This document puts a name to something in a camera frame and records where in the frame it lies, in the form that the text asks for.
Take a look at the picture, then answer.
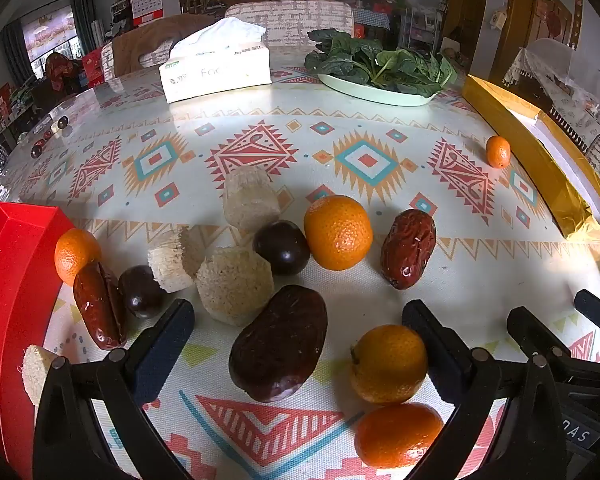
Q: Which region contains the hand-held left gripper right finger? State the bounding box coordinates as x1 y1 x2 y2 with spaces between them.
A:
401 299 567 480

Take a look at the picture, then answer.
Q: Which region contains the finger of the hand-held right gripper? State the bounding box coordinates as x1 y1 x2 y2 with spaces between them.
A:
574 289 600 334
506 306 582 362

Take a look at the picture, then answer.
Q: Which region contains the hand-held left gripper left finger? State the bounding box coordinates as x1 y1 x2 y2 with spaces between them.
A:
32 299 196 480

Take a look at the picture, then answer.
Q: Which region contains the dark purple passion fruit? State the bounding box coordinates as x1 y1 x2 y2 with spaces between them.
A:
252 220 311 277
117 265 167 320

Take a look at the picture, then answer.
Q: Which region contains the slim red date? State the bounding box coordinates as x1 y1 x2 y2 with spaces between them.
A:
72 260 129 352

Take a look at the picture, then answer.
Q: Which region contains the wrinkled red date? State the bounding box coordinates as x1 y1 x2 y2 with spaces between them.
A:
380 209 438 291

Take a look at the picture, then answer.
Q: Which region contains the large dark red date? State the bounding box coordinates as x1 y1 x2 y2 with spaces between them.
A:
228 285 329 404

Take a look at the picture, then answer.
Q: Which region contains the red plastic box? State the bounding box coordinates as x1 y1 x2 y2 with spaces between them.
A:
0 201 76 478

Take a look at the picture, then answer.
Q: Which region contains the small orange tangerine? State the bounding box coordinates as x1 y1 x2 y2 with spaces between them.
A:
485 135 512 170

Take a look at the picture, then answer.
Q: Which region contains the golden cardboard box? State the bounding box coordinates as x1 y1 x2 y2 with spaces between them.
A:
462 74 600 241

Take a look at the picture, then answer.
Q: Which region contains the white lace covered cabinet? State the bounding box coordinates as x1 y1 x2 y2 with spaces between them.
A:
502 37 600 141

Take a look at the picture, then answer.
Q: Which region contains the pale green oval plate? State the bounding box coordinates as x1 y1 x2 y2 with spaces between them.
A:
317 74 446 107

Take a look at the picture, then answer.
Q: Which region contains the white tissue box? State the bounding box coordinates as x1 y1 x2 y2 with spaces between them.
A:
159 17 273 104

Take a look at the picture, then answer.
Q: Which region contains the red gift box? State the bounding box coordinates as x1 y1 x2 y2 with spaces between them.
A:
81 49 107 88

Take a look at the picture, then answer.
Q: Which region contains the plate of green spinach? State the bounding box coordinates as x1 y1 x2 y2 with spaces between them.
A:
304 29 458 96

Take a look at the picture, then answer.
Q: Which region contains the brown chair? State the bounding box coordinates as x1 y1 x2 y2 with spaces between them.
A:
101 14 228 81

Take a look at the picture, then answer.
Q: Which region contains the wooden door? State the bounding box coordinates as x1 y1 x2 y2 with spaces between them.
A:
489 0 583 86

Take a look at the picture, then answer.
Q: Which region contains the bright window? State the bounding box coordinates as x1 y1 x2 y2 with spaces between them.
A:
21 6 81 63

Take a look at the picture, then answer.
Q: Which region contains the grey curtain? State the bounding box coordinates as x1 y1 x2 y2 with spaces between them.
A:
70 0 97 56

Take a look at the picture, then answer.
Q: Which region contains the patterned chair back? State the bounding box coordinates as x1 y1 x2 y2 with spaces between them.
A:
224 0 354 48

